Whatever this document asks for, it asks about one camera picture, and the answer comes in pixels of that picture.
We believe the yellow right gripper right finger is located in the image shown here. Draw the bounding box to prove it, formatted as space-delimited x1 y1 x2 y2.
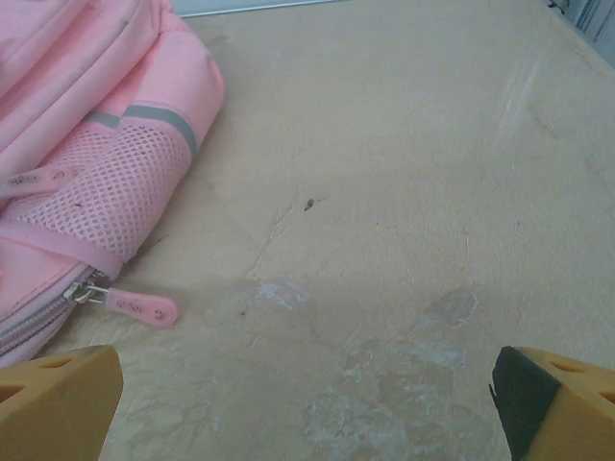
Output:
488 345 615 461

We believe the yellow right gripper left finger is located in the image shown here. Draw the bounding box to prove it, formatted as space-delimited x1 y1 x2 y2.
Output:
0 344 125 461

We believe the pink student backpack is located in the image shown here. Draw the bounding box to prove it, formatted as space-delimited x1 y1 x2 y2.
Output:
0 0 227 361

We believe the aluminium table edge rail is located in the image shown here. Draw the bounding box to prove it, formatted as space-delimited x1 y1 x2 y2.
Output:
177 0 571 19

